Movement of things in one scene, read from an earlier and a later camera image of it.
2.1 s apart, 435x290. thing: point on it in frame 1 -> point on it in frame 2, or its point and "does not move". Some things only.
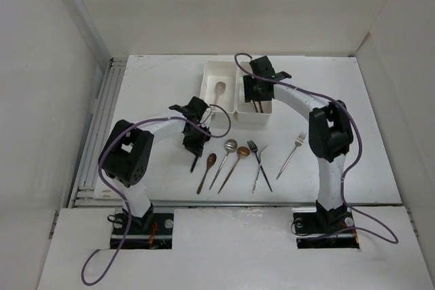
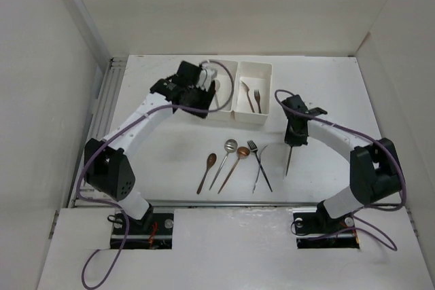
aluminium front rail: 194,204 does not move
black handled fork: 254,149 does not move
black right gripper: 256,94 -> 296,138
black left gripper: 194,147 -> 196,100
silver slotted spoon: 230,146 does not move
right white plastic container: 246,112 does not move
